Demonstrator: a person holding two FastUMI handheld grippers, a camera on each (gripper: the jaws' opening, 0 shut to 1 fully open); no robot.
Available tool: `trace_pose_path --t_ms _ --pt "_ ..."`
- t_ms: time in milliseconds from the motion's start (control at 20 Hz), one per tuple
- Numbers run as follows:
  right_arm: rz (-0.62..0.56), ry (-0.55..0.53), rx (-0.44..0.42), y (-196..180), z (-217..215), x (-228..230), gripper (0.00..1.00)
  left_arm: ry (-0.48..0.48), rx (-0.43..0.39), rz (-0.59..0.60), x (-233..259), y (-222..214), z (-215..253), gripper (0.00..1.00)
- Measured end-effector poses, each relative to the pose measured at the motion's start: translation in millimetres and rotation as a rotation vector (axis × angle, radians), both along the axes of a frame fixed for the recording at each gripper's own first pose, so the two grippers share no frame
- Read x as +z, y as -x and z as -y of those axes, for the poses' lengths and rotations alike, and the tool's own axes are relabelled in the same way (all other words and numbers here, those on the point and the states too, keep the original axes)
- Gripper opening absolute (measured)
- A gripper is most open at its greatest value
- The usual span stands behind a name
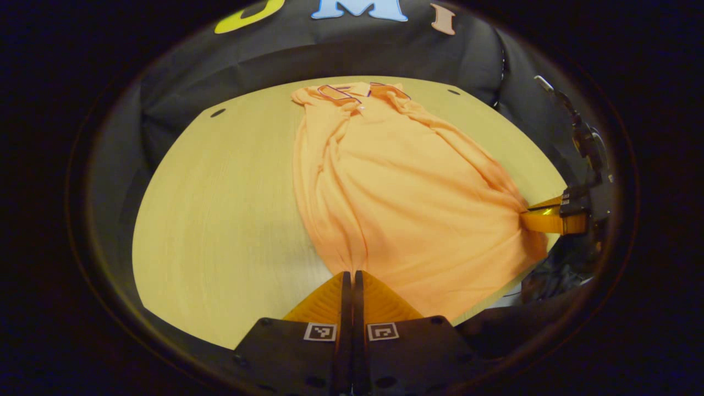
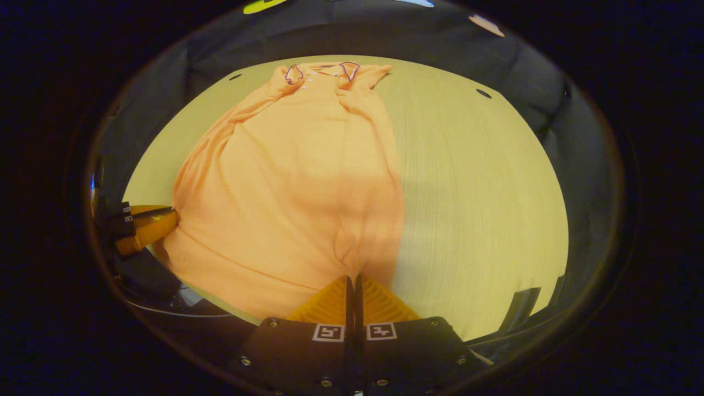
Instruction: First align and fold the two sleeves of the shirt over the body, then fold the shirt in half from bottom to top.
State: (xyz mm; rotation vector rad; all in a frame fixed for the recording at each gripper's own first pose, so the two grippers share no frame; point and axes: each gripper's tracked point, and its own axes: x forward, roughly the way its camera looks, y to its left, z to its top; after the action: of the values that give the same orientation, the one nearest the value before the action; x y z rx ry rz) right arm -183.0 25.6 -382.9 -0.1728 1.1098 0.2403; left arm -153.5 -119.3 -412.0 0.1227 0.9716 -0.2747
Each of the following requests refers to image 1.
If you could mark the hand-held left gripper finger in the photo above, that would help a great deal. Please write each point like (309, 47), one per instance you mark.
(345, 330)
(358, 330)

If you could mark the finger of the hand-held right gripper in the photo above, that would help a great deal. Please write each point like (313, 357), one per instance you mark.
(555, 224)
(550, 203)

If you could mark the orange polo T-shirt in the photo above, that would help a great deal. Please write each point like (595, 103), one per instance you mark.
(407, 209)

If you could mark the black backdrop cloth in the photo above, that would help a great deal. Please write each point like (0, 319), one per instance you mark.
(330, 49)

